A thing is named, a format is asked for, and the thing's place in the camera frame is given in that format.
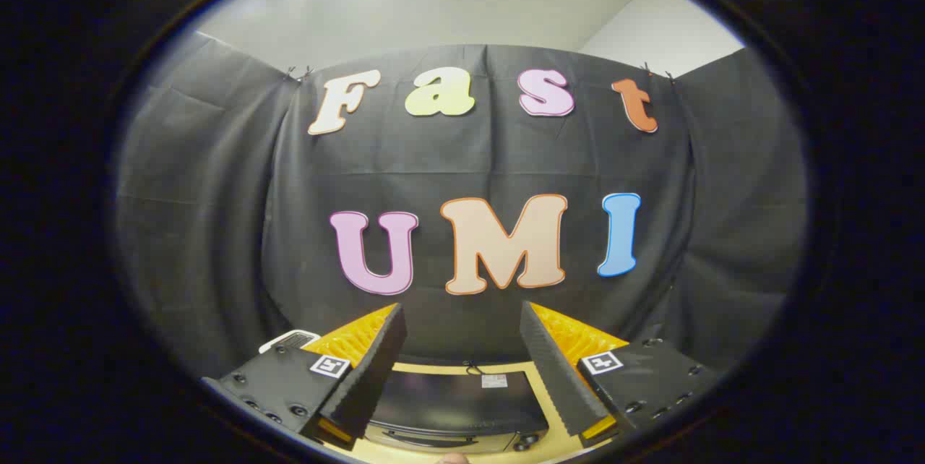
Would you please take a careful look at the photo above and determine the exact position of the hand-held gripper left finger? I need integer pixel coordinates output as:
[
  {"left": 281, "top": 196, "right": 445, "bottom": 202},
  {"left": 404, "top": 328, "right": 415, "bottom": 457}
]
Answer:
[{"left": 202, "top": 303, "right": 408, "bottom": 450}]

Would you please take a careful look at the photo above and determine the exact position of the black toaster oven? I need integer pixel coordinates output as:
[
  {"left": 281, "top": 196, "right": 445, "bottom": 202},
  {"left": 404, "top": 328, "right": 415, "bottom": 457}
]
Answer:
[{"left": 363, "top": 369, "right": 551, "bottom": 454}]

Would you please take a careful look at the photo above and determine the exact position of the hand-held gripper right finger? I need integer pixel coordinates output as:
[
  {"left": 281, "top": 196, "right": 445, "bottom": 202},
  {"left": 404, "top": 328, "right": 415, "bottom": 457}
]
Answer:
[{"left": 519, "top": 301, "right": 720, "bottom": 448}]

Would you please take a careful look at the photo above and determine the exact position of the black backdrop cloth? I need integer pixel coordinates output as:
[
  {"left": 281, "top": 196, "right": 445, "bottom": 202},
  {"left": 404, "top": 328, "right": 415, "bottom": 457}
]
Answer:
[{"left": 116, "top": 32, "right": 809, "bottom": 379}]

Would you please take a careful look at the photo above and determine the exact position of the white bread toaster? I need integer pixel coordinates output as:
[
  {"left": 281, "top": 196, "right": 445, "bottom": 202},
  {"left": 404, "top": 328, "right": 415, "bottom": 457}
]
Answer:
[{"left": 258, "top": 330, "right": 321, "bottom": 354}]

